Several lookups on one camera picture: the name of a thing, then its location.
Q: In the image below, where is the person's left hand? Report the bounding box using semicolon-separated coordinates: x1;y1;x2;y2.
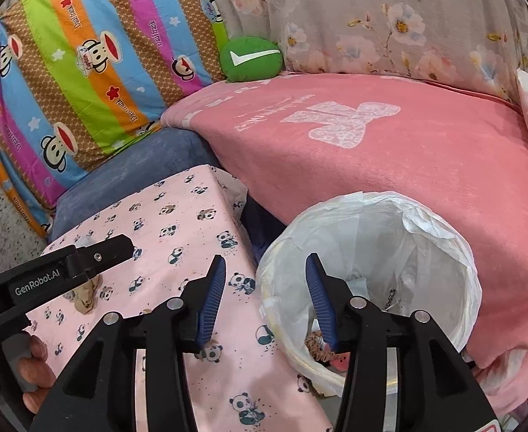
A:
0;334;58;415

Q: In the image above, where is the striped monkey print pillow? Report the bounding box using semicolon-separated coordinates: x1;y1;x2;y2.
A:
0;99;56;240
0;0;231;201

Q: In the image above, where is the trash bin with white liner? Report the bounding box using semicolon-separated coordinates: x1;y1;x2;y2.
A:
257;191;483;399

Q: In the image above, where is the pink blanket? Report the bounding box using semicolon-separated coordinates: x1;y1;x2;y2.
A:
160;73;528;420

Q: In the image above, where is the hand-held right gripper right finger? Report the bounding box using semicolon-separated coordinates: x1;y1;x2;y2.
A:
305;252;497;432

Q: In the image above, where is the green cushion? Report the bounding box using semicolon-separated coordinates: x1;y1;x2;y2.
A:
220;38;284;83

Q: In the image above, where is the floral pink grey pillow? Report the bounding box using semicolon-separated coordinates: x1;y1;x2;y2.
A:
201;0;528;105

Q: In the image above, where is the pink panda print tablecloth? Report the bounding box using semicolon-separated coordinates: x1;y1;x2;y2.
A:
18;164;337;432

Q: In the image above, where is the beige mesh scrunchie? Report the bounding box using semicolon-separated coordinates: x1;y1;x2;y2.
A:
63;274;105;316

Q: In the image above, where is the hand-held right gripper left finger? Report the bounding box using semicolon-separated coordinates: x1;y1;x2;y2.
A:
30;254;227;432

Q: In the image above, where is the blue-grey cushion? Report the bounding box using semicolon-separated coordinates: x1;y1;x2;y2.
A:
48;127;220;242

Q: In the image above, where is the leopard print scrunchie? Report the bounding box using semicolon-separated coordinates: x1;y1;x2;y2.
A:
306;330;337;364

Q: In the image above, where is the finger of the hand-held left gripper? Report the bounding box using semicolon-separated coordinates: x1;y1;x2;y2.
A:
65;233;135;280

